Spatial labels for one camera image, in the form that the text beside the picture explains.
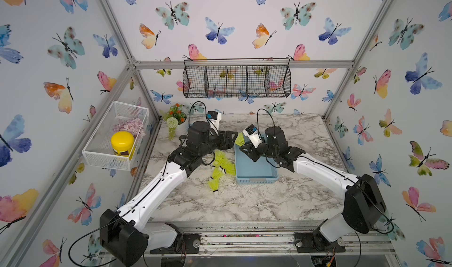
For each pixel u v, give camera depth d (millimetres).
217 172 910
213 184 879
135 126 685
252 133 697
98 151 623
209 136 576
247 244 751
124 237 376
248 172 937
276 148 630
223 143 635
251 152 712
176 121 1003
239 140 801
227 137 642
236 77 984
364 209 434
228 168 932
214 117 632
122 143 625
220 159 959
